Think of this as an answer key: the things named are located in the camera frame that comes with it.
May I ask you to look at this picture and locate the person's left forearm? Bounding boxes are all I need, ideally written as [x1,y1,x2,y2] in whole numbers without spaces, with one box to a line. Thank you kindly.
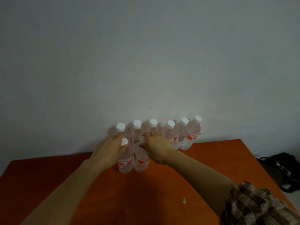
[21,159,100,225]

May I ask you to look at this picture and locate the person's left hand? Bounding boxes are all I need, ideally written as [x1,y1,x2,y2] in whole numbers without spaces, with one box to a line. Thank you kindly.
[90,133,130,168]

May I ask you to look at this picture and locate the brown plaid sleeve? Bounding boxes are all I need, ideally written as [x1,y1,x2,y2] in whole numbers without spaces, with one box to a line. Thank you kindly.
[220,181,300,225]

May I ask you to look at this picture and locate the clear water bottle red label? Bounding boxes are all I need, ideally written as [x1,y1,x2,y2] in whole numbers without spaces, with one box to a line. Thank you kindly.
[133,135,150,173]
[117,138,134,174]

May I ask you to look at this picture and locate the black bag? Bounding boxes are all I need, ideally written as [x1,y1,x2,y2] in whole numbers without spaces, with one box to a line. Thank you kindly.
[256,152,300,193]

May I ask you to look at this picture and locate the person's right hand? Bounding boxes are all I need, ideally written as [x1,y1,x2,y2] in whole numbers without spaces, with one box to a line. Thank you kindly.
[139,132,176,165]

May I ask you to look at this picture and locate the row of plastic water bottles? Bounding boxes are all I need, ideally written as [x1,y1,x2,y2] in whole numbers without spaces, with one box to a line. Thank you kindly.
[108,115,202,151]

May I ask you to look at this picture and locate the person's right forearm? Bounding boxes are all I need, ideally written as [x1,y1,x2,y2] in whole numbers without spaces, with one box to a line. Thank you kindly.
[164,150,238,217]

